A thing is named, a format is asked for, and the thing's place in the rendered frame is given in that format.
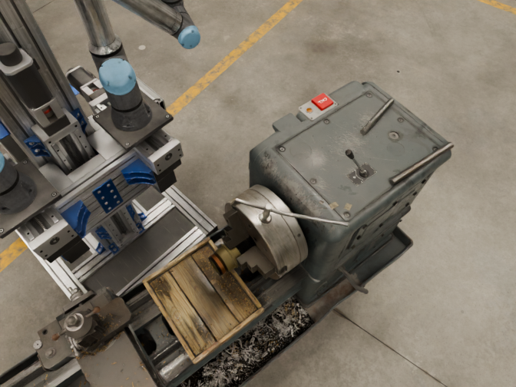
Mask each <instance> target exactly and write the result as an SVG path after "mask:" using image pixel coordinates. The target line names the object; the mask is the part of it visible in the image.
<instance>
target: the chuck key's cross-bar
mask: <svg viewBox="0 0 516 387"><path fill-rule="evenodd" d="M235 202H237V203H241V204H245V205H247V206H251V207H255V208H258V209H261V210H264V207H265V206H262V205H259V204H256V203H251V202H249V201H245V200H241V199H238V198H236V199H235ZM270 212H271V213H276V214H279V215H283V216H287V217H295V218H300V219H304V220H313V221H318V222H322V223H331V224H335V225H340V226H344V227H348V226H349V223H347V222H342V221H338V220H329V219H324V218H319V217H311V216H307V215H302V214H297V213H288V212H284V211H280V210H275V209H273V208H272V210H271V211H270Z"/></svg>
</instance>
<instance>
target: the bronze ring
mask: <svg viewBox="0 0 516 387"><path fill-rule="evenodd" d="M214 253H215V254H212V255H211V256H210V257H209V258H208V259H209V261H210V263H211V265H212V267H213V268H214V269H215V270H216V272H217V273H218V274H219V275H220V276H222V275H223V274H225V273H226V272H230V271H231V270H233V269H234V268H238V264H237V257H239V256H241V254H240V251H239V250H238V249H237V248H236V247H234V248H232V249H231V250H230V249H229V248H228V247H226V246H225V245H221V248H219V249H218V250H216V251H214Z"/></svg>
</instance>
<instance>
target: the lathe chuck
mask: <svg viewBox="0 0 516 387"><path fill-rule="evenodd" d="M236 198H238V199H241V200H245V201H249V202H251V203H256V204H259V205H262V206H265V205H266V204H267V203H270V202H269V201H268V200H267V199H266V198H265V197H264V196H262V195H261V194H260V193H258V192H256V191H255V190H246V191H244V192H242V193H241V194H240V195H238V196H237V197H234V198H233V199H232V200H230V201H229V202H227V203H226V204H225V213H226V212H228V211H229V210H231V209H233V207H232V205H231V204H233V202H235V199H236ZM270 204H271V203H270ZM236 209H237V211H238V213H239V215H240V218H241V220H242V221H243V224H244V226H245V227H246V230H247V232H248V234H249V235H250V236H251V237H252V238H253V240H254V242H255V243H256V245H257V247H258V248H259V249H260V251H261V252H262V253H263V254H264V255H265V256H266V258H267V259H268V260H269V261H270V262H271V263H272V264H273V265H274V266H275V267H276V268H277V269H278V270H281V269H282V267H284V266H285V270H284V272H283V273H281V274H280V275H278V274H277V273H276V272H275V273H274V274H273V275H271V276H270V278H271V279H274V280H278V279H279V278H281V277H282V276H284V275H285V274H286V273H288V272H289V271H290V270H291V269H293V268H294V267H295V266H297V265H298V264H299V262H300V253H299V247H298V245H297V243H296V240H295V238H294V236H293V234H292V232H291V230H290V228H289V227H288V225H287V224H286V222H285V220H284V219H283V218H282V217H281V215H279V214H276V213H271V212H270V221H269V222H267V223H264V222H263V221H261V219H260V215H261V214H262V213H263V210H261V209H258V208H255V207H251V206H247V205H245V204H240V205H239V204H237V205H236Z"/></svg>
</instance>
